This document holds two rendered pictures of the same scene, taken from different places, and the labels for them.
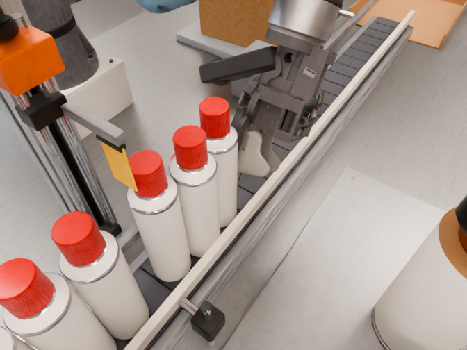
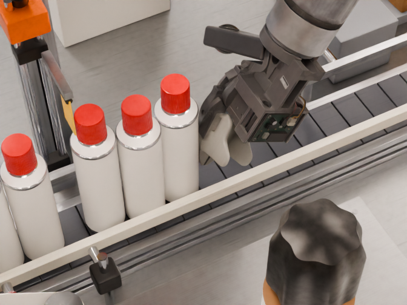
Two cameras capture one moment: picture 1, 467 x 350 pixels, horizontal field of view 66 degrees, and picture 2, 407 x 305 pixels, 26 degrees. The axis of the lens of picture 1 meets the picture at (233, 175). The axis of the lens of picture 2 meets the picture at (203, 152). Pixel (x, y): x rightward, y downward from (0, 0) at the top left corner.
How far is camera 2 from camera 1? 0.63 m
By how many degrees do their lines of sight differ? 18
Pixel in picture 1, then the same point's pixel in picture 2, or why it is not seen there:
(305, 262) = (234, 272)
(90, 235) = (25, 155)
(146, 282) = (74, 222)
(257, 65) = (248, 52)
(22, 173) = (9, 59)
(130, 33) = not seen: outside the picture
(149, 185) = (86, 135)
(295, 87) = (270, 89)
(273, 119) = (243, 113)
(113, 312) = (27, 226)
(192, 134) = (139, 104)
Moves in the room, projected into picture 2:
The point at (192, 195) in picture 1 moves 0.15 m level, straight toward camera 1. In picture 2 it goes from (127, 156) to (77, 267)
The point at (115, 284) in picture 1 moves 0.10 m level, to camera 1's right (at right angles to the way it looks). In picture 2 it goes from (33, 200) to (111, 236)
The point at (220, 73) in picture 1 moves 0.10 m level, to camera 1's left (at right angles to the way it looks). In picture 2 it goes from (219, 43) to (146, 16)
